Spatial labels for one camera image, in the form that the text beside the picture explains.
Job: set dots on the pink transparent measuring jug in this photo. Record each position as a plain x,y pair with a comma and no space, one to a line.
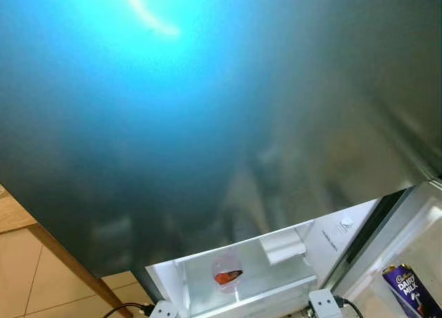
226,263

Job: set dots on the orange carrot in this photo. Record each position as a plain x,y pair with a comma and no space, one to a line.
228,277

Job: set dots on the grey steel fridge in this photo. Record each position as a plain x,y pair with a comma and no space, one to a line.
207,124

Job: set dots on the purple chocolate box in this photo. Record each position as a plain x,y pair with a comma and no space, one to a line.
407,290

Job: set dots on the white lidded plastic container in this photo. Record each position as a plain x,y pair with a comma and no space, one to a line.
283,247

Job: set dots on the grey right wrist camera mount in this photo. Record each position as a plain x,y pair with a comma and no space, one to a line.
324,304

